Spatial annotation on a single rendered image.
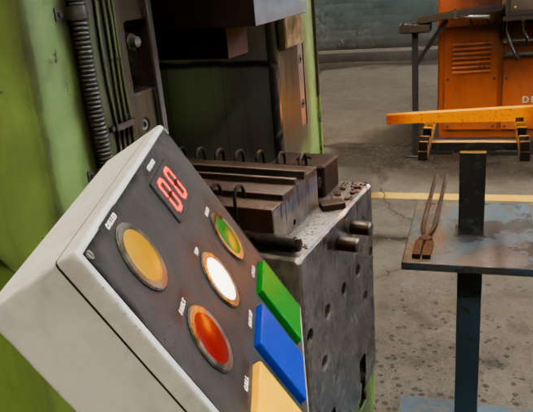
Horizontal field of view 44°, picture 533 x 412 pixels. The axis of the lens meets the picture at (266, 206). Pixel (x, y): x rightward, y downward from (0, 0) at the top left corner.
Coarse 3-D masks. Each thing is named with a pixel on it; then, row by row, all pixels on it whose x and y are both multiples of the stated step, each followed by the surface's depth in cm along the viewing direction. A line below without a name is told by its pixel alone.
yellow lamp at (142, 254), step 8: (128, 232) 48; (136, 232) 49; (128, 240) 47; (136, 240) 48; (144, 240) 50; (128, 248) 47; (136, 248) 48; (144, 248) 49; (152, 248) 50; (136, 256) 47; (144, 256) 48; (152, 256) 49; (136, 264) 46; (144, 264) 47; (152, 264) 48; (160, 264) 50; (144, 272) 47; (152, 272) 48; (160, 272) 49
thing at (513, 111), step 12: (480, 108) 153; (492, 108) 151; (504, 108) 150; (516, 108) 149; (528, 108) 148; (396, 120) 158; (408, 120) 157; (420, 120) 156; (432, 120) 155; (444, 120) 154; (456, 120) 153
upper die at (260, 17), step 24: (168, 0) 101; (192, 0) 99; (216, 0) 97; (240, 0) 96; (264, 0) 98; (288, 0) 105; (168, 24) 102; (192, 24) 100; (216, 24) 99; (240, 24) 97
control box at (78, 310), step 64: (128, 192) 53; (192, 192) 68; (64, 256) 41; (128, 256) 46; (192, 256) 58; (256, 256) 75; (0, 320) 42; (64, 320) 42; (128, 320) 42; (192, 320) 49; (64, 384) 44; (128, 384) 44; (192, 384) 44
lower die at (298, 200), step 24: (264, 168) 121; (288, 168) 122; (312, 168) 121; (216, 192) 115; (240, 192) 113; (264, 192) 112; (288, 192) 112; (312, 192) 122; (240, 216) 109; (264, 216) 107; (288, 216) 112
